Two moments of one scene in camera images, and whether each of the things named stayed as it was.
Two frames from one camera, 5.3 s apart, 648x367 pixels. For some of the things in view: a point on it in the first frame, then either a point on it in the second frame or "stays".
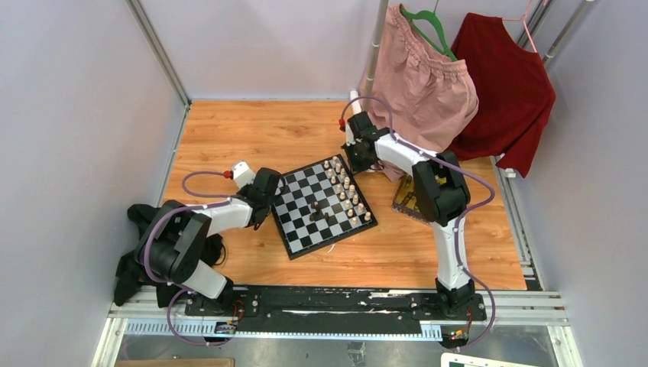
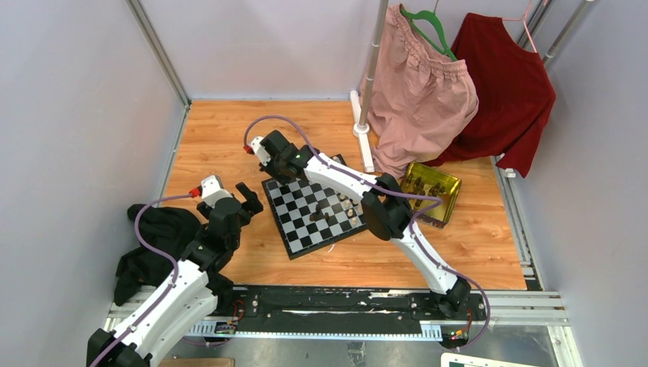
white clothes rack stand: x=366 y=105 stays
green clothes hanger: x=434 y=16 stays
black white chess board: x=321 y=205 stays
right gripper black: x=354 y=167 → x=268 y=169
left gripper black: x=243 y=192 → x=251 y=206
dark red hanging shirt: x=515 y=93 stays
